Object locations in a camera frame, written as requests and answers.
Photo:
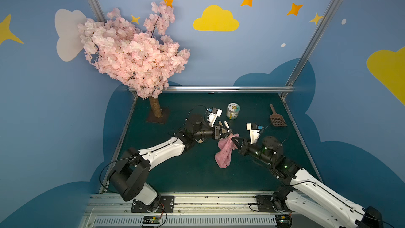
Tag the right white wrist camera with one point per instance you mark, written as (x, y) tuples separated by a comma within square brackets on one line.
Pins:
[(254, 130)]

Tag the aluminium front rail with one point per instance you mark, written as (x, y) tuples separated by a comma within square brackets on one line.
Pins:
[(191, 210)]

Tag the jar with sunflower lid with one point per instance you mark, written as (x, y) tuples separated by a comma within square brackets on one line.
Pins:
[(233, 110)]

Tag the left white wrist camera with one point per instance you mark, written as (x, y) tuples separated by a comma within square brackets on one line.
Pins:
[(214, 113)]

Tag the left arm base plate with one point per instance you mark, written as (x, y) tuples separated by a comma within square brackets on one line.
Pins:
[(165, 203)]

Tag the left circuit board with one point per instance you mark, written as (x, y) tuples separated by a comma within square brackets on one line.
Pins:
[(151, 221)]

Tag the brown litter scoop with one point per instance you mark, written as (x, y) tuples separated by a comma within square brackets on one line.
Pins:
[(277, 120)]

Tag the pink blossom tree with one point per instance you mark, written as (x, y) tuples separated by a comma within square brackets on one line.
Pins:
[(141, 60)]

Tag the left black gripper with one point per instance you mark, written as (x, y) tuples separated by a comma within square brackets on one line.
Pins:
[(218, 132)]

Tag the right aluminium frame post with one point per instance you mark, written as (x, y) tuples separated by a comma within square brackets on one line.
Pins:
[(316, 37)]

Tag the white strap watch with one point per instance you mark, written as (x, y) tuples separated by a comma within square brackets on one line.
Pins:
[(226, 124)]

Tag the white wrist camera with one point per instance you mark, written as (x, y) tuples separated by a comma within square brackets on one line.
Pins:
[(214, 113), (254, 130)]

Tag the back aluminium frame bar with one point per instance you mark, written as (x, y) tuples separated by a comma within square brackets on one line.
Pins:
[(228, 89)]

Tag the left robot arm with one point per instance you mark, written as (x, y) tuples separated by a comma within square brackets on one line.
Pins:
[(130, 172)]

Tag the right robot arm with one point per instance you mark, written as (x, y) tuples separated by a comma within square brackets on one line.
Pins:
[(302, 193)]

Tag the circuit board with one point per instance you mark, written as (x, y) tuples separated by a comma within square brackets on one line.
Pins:
[(151, 221), (283, 221)]

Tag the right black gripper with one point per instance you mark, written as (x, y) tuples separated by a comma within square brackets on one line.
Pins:
[(243, 147)]

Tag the pink cloth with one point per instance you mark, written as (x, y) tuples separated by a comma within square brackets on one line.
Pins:
[(224, 156)]

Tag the brown tree base plate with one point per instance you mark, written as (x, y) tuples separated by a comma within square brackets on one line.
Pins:
[(159, 120)]

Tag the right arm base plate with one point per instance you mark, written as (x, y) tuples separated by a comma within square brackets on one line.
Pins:
[(271, 203)]

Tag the right circuit board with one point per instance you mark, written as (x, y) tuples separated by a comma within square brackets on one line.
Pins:
[(283, 221)]

